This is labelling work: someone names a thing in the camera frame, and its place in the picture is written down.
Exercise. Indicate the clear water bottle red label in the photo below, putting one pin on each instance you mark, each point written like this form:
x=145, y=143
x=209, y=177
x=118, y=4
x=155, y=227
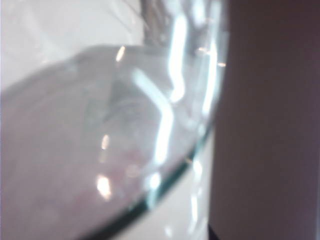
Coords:
x=100, y=130

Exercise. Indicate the brown fabric desk partition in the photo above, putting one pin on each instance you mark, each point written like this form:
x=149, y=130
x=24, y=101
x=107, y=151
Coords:
x=275, y=125

